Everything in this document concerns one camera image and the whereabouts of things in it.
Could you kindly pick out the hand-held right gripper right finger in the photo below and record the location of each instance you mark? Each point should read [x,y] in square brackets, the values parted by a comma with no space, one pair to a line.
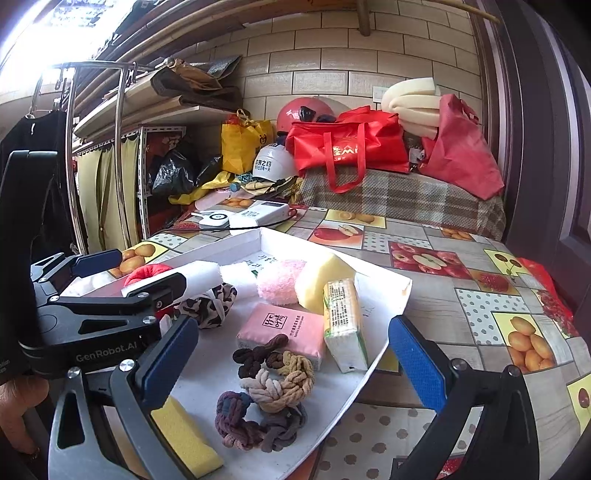
[418,364]

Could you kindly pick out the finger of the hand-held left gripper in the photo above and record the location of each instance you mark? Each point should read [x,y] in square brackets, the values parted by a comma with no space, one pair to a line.
[157,288]
[97,262]

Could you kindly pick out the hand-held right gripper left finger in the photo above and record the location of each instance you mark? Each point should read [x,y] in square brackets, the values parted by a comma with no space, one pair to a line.
[168,364]

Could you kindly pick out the red plush apple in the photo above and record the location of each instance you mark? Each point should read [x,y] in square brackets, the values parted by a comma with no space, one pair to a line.
[143,271]

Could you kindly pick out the white foam strip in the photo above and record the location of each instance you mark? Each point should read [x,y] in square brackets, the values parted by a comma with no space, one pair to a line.
[203,277]

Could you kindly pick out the black white scrunchie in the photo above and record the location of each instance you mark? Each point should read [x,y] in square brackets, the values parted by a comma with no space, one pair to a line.
[207,307]

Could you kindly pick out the yellow green scouring sponge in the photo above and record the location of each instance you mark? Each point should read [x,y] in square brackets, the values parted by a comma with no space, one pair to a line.
[184,438]

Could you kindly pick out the white cardboard tray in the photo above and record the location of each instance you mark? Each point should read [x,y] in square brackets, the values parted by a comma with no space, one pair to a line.
[374,293]

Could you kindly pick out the green tissue pack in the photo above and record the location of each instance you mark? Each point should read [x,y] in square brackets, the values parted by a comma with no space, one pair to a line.
[344,323]

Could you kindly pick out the pink tissue pack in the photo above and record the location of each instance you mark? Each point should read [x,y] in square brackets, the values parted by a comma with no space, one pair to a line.
[281,327]

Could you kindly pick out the pink round sponge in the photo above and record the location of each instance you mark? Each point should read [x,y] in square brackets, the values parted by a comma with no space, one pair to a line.
[277,284]

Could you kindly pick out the person's left hand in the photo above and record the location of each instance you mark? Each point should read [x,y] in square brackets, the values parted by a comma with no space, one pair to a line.
[18,401]

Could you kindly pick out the yellow curtain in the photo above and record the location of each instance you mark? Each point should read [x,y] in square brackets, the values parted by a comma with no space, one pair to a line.
[108,194]

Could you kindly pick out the fruit print tablecloth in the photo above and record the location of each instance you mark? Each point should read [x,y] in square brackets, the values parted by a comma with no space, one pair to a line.
[438,286]

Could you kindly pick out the metal storage shelf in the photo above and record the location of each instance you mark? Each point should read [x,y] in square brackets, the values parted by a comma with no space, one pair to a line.
[143,184]

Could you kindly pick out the white round charger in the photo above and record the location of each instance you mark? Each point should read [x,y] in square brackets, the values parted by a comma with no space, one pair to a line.
[214,218]

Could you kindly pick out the black plastic bag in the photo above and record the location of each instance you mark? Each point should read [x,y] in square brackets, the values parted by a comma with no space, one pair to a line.
[173,173]

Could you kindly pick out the yellow cloth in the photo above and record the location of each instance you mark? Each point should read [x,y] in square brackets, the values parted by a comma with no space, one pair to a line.
[217,184]

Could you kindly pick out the white power bank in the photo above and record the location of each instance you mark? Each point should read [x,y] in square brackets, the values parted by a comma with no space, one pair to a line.
[258,213]

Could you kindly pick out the black hanging garment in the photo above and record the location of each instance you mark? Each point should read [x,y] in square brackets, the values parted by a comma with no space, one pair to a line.
[51,134]

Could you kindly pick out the red printed bag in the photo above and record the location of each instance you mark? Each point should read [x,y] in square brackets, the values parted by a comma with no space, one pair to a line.
[549,295]

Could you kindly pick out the metal clothes rack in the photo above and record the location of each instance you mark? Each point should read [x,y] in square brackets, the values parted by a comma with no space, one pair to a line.
[121,115]

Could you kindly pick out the yellow bag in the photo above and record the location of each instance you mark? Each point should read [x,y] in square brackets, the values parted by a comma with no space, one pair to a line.
[240,145]

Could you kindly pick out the plaid covered box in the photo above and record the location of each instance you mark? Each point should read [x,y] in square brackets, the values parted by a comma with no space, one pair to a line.
[406,198]

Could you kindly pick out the white helmet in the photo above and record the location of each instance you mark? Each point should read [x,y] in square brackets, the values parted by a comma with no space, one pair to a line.
[274,161]

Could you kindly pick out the red helmet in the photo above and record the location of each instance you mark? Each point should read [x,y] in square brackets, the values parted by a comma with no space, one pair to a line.
[288,115]

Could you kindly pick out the red shopping bag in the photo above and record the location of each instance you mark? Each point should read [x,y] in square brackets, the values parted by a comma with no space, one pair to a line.
[461,147]

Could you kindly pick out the red tote bag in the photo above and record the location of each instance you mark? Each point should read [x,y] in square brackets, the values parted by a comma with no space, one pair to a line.
[369,143]

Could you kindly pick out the dark metal door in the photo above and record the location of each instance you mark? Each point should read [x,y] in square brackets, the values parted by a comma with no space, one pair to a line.
[535,138]

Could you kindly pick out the cream foam roll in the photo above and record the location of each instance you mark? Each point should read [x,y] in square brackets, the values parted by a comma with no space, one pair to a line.
[411,104]

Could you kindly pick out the wall socket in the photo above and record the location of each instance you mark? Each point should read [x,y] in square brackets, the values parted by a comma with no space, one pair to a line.
[377,93]

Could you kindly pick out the brown door frame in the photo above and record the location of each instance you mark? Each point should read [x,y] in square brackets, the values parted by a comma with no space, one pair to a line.
[491,92]

